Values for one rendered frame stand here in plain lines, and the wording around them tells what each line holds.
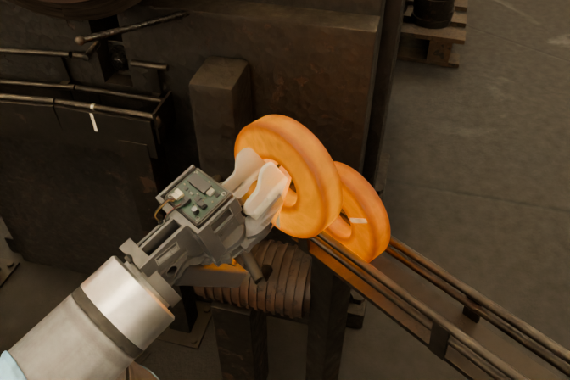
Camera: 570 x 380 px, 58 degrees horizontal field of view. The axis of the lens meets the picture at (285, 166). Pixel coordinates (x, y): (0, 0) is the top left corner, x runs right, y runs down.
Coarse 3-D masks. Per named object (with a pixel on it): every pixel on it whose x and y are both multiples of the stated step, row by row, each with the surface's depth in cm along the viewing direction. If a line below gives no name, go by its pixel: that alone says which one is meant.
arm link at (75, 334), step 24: (72, 312) 47; (96, 312) 47; (24, 336) 48; (48, 336) 46; (72, 336) 46; (96, 336) 46; (120, 336) 47; (0, 360) 46; (24, 360) 45; (48, 360) 45; (72, 360) 45; (96, 360) 46; (120, 360) 48
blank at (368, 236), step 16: (352, 176) 68; (352, 192) 67; (368, 192) 67; (352, 208) 68; (368, 208) 67; (384, 208) 68; (336, 224) 76; (352, 224) 70; (368, 224) 67; (384, 224) 68; (352, 240) 72; (368, 240) 69; (384, 240) 69; (368, 256) 70
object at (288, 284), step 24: (264, 240) 95; (240, 264) 89; (264, 264) 89; (288, 264) 88; (216, 288) 91; (240, 288) 89; (264, 288) 88; (288, 288) 87; (216, 312) 98; (240, 312) 96; (264, 312) 109; (288, 312) 90; (216, 336) 104; (240, 336) 101; (264, 336) 114; (240, 360) 108; (264, 360) 119
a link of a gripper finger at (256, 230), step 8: (280, 200) 58; (272, 208) 57; (280, 208) 58; (248, 216) 56; (264, 216) 56; (272, 216) 56; (248, 224) 56; (256, 224) 55; (264, 224) 55; (272, 224) 56; (248, 232) 55; (256, 232) 55; (264, 232) 55; (248, 240) 55; (256, 240) 55; (248, 248) 55
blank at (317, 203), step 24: (264, 120) 59; (288, 120) 58; (240, 144) 63; (264, 144) 59; (288, 144) 56; (312, 144) 56; (288, 168) 58; (312, 168) 55; (336, 168) 57; (288, 192) 65; (312, 192) 57; (336, 192) 57; (288, 216) 63; (312, 216) 59; (336, 216) 60
